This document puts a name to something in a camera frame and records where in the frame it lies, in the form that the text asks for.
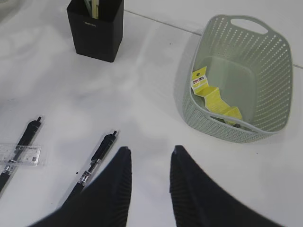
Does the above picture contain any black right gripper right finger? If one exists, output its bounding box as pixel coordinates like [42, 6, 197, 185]
[169, 145, 279, 227]

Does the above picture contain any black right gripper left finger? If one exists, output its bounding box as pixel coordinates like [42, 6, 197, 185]
[33, 146, 132, 227]

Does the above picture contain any yellow white waste paper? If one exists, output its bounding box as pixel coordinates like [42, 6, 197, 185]
[190, 66, 243, 120]

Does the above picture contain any yellow pen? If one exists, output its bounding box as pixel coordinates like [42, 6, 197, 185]
[91, 0, 99, 19]

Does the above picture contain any mint green pen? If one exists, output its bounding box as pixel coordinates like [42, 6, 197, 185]
[84, 0, 92, 17]

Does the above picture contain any right black gel pen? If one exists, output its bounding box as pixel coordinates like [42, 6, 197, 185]
[65, 131, 117, 202]

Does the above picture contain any black gel pen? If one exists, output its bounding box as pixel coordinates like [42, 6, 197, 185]
[65, 131, 117, 202]
[0, 116, 42, 192]

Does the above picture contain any middle black gel pen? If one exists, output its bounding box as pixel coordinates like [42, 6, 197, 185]
[0, 116, 42, 192]

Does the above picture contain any transparent plastic ruler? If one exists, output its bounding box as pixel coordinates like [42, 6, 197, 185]
[0, 144, 46, 166]

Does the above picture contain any green plastic woven basket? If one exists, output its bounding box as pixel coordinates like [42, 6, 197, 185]
[182, 15, 293, 143]

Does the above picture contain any black square pen holder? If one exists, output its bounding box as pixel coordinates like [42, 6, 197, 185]
[67, 0, 124, 62]

